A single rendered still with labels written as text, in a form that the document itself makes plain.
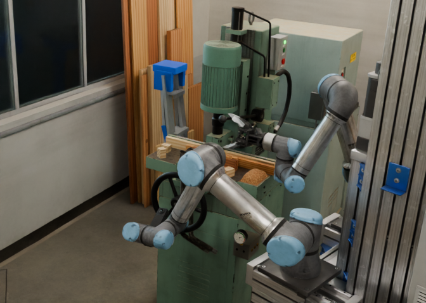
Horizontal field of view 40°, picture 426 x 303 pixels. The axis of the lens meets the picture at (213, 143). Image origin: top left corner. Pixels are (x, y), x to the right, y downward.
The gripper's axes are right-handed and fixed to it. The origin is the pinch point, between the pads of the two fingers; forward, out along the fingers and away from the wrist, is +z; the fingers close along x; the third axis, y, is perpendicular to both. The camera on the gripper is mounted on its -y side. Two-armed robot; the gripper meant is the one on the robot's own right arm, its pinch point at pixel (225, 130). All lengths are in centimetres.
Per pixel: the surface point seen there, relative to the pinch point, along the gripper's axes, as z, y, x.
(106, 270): 81, -38, 110
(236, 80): 4.5, -12.3, -21.0
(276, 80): -6.5, -33.8, -21.9
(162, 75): 78, -67, -8
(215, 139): 10.3, -12.8, 8.6
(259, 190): -18.1, -6.4, 24.6
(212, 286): 0, -13, 81
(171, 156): 31.5, -10.3, 22.0
